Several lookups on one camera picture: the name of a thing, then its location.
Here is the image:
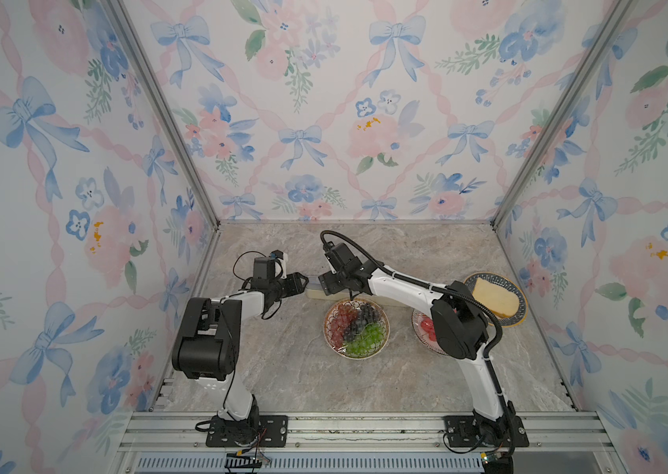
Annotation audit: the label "round plate with grapes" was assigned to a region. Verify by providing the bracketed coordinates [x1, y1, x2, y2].
[323, 297, 391, 361]

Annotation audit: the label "glass bowl with striped rim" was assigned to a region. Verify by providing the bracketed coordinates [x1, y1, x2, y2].
[410, 307, 448, 357]

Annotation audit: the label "cream plastic wrap dispenser box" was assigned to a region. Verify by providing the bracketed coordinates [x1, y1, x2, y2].
[304, 282, 406, 307]

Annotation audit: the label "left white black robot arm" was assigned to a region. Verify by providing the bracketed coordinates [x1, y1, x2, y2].
[171, 250, 308, 448]

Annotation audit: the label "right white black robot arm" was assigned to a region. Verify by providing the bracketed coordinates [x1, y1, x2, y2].
[318, 230, 519, 451]

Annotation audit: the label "mixed colour grapes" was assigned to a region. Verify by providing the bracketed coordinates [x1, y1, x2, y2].
[329, 301, 387, 357]

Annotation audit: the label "red strawberries pile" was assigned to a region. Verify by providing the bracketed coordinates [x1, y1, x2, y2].
[420, 317, 437, 343]

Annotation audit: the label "slice of bread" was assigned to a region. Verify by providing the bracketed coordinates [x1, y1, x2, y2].
[472, 278, 520, 318]

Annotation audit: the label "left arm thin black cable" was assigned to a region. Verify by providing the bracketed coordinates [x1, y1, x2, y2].
[196, 250, 282, 433]

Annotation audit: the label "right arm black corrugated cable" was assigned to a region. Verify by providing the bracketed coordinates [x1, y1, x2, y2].
[318, 229, 516, 457]

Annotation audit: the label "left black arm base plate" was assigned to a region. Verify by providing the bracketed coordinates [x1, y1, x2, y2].
[205, 415, 289, 448]

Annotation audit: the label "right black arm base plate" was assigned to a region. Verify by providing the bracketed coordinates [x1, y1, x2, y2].
[443, 414, 530, 448]

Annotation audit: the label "aluminium mounting rail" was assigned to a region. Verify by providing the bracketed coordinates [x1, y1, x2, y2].
[109, 412, 626, 473]

